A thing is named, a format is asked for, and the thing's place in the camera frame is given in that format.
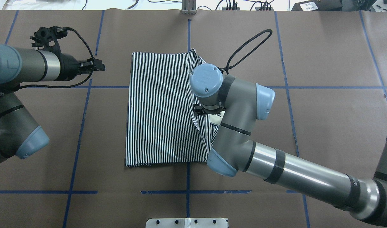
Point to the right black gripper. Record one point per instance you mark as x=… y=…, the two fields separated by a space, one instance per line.
x=198 y=110

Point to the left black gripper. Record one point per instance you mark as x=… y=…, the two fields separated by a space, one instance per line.
x=69 y=66

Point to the striped polo shirt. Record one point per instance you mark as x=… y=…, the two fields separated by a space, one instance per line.
x=161 y=125

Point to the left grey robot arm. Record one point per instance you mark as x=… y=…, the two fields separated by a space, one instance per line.
x=21 y=68

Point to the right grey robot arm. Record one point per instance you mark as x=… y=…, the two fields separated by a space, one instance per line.
x=326 y=144

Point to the black box with label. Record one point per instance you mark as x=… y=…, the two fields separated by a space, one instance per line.
x=318 y=5

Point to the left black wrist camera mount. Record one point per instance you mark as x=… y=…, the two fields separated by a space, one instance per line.
x=46 y=39

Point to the aluminium frame post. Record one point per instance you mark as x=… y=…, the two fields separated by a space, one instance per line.
x=188 y=7

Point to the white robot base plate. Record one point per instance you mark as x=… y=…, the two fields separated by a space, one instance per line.
x=187 y=223

